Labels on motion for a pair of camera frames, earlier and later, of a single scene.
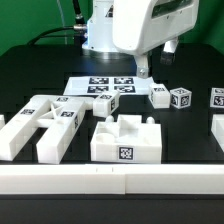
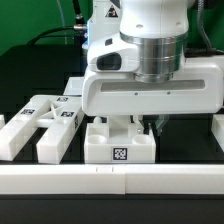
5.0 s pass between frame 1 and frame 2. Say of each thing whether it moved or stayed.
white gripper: moved
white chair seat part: moved
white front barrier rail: stayed
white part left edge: stayed
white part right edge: stayed
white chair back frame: stayed
